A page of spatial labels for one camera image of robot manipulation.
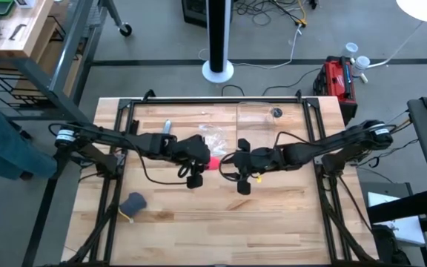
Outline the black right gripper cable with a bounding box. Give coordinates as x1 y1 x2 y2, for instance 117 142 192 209
219 151 241 182

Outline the clear plastic bin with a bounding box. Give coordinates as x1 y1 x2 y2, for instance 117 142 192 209
235 102 278 150

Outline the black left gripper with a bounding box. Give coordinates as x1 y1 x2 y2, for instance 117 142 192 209
171 133 211 190

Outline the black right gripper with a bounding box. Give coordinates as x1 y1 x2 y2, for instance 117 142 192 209
220 139 287 197

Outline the black bar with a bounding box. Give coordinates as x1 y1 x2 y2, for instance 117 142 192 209
367 188 427 224

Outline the red tool bag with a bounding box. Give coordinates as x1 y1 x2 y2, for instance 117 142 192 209
312 55 358 126

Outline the black box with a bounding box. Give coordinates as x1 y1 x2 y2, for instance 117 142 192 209
181 0 209 29

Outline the black floor cable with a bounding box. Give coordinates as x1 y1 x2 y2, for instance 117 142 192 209
261 67 322 96
221 84 245 98

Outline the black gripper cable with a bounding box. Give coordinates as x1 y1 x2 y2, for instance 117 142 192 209
219 151 241 182
133 146 194 186

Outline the yellow cable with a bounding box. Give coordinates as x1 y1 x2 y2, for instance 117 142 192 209
295 0 308 27

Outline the black white tower fan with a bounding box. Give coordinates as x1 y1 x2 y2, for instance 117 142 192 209
201 0 235 84

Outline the black bag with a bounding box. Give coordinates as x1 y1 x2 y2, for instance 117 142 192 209
371 224 411 266

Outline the white plastic jar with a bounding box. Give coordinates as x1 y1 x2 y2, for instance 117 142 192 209
351 55 371 77
343 42 359 59

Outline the black cable bundle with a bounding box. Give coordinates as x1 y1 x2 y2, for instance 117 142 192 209
233 0 320 27

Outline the white lamp cable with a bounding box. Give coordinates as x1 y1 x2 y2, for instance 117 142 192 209
365 20 426 70

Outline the person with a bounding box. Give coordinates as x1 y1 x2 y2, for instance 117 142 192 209
0 90 59 181

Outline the white panel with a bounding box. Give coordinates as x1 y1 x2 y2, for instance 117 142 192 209
367 191 426 248

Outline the clear plastic bag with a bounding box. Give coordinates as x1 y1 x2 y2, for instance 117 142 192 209
198 124 228 156

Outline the pink bandage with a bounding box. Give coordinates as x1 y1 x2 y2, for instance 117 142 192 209
207 156 222 172

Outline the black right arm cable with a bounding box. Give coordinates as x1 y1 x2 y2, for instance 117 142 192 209
350 139 420 168

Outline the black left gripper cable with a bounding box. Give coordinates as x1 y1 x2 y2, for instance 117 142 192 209
133 146 194 186

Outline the white lamp shade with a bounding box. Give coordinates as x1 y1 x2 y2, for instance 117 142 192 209
394 0 427 24

